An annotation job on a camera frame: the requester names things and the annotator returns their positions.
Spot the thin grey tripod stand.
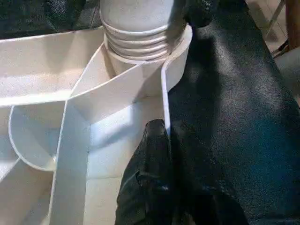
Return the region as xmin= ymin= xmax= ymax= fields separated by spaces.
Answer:
xmin=264 ymin=0 xmax=289 ymax=39

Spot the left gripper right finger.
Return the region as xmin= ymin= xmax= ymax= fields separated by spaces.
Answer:
xmin=168 ymin=121 xmax=249 ymax=225

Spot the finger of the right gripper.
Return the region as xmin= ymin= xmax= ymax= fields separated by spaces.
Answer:
xmin=45 ymin=0 xmax=102 ymax=30
xmin=185 ymin=0 xmax=213 ymax=28

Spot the brown upright post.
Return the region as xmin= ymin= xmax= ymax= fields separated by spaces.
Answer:
xmin=287 ymin=0 xmax=300 ymax=50

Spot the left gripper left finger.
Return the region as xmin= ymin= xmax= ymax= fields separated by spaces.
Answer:
xmin=114 ymin=119 xmax=177 ymax=225

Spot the white plastic table top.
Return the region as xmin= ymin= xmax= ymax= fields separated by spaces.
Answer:
xmin=0 ymin=23 xmax=196 ymax=225

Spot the black work mat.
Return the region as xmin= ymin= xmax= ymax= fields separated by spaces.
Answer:
xmin=0 ymin=0 xmax=300 ymax=225

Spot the white plastic table leg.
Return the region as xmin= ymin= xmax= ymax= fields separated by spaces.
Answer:
xmin=99 ymin=0 xmax=193 ymax=64

